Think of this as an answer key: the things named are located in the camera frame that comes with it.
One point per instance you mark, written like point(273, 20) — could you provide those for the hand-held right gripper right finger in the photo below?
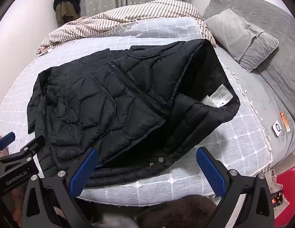
point(211, 171)

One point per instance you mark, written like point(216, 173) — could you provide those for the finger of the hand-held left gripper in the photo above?
point(6, 139)
point(35, 143)

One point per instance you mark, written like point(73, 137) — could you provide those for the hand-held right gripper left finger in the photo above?
point(83, 171)

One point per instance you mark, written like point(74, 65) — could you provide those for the black quilted jacket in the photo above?
point(90, 99)

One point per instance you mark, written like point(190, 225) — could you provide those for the white grid bed cover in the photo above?
point(233, 135)

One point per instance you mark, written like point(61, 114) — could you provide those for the brown fuzzy garment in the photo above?
point(176, 210)

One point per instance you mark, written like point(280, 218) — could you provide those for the black device with red display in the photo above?
point(275, 197)

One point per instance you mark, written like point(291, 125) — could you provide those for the small white device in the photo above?
point(277, 129)

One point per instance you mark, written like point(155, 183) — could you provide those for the red plastic object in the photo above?
point(288, 194)

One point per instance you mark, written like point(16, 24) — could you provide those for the orange label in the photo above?
point(285, 121)

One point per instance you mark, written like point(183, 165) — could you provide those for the grey bed sheet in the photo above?
point(264, 92)

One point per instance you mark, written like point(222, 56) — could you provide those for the olive hanging garment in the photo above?
point(65, 14)

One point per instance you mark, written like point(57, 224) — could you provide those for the grey pillow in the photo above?
point(237, 35)

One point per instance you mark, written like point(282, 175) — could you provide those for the striped beige blanket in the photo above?
point(138, 11)

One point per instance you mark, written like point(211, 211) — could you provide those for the grey quilted cover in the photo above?
point(268, 11)

